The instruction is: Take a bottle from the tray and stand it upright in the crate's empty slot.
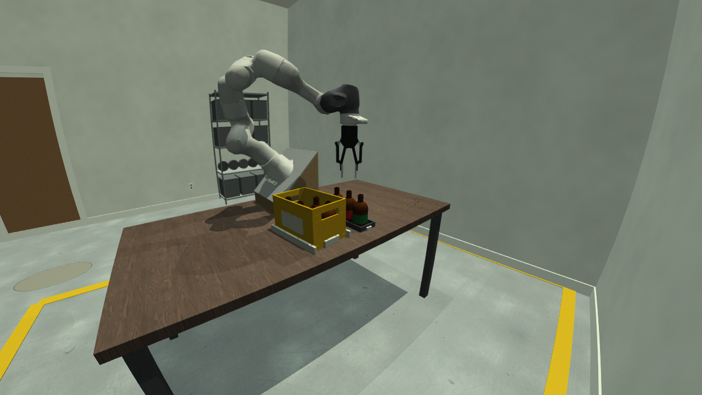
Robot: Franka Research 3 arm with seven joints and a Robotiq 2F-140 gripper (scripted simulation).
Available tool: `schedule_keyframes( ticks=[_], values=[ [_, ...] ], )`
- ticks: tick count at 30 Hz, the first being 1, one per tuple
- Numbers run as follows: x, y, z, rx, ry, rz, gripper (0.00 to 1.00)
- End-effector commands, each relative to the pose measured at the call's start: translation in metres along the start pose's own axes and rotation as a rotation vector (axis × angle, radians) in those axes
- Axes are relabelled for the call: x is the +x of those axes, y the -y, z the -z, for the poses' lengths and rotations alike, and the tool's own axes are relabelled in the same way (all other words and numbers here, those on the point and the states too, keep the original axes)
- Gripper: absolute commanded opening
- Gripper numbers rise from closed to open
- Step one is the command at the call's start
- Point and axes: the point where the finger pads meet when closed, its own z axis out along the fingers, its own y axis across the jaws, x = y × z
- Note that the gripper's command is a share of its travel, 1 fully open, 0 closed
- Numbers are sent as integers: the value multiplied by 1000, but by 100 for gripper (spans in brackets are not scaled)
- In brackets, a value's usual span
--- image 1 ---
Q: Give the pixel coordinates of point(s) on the brown bottle with green label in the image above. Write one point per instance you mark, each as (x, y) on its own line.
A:
(360, 212)

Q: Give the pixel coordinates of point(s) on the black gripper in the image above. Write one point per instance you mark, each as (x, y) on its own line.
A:
(349, 139)

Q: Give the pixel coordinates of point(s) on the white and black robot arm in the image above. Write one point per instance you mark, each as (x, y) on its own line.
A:
(276, 69)

